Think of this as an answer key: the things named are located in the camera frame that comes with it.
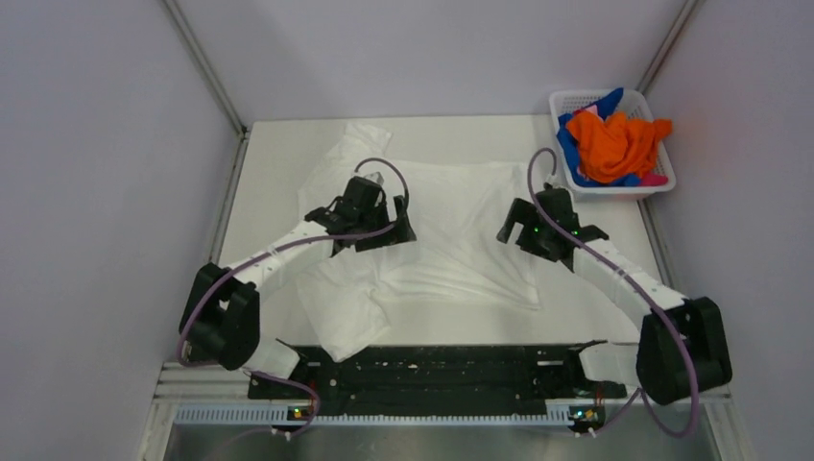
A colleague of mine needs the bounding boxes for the orange t shirt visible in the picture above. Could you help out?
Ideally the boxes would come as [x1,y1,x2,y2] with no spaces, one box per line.
[565,111,673,183]

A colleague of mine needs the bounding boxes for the white t shirt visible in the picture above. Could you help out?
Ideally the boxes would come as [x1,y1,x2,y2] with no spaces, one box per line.
[296,123,543,362]

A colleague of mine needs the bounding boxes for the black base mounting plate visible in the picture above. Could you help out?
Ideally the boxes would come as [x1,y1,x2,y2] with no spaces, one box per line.
[248,345,627,417]

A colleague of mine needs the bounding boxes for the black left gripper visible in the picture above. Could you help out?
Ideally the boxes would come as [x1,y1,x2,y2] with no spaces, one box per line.
[355,194,414,252]

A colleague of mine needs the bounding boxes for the grey slotted cable duct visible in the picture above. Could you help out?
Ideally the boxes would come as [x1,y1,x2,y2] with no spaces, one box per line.
[173,403,598,427]

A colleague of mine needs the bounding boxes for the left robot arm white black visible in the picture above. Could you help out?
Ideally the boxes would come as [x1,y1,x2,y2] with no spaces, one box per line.
[177,175,417,398]

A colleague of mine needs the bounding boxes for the grey aluminium corner post right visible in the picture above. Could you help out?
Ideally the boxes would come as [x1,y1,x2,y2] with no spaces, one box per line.
[635,0,706,94]

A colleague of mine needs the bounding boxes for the grey aluminium corner post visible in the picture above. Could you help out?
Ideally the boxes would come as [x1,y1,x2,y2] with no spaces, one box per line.
[157,0,248,138]
[635,0,706,94]

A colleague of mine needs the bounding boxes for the blue t shirt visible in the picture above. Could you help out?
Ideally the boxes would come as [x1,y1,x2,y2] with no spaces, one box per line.
[557,87,641,187]

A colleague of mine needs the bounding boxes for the aluminium rail frame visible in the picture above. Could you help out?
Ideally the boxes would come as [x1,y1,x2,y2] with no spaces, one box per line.
[153,362,250,401]

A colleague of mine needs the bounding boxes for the grey aluminium corner post left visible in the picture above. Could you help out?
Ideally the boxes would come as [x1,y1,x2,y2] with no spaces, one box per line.
[157,0,248,138]

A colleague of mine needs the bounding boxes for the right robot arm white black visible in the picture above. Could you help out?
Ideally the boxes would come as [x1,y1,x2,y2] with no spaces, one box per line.
[496,187,732,405]

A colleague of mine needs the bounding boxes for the pink garment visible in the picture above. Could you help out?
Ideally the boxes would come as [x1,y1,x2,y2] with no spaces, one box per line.
[639,172,669,187]

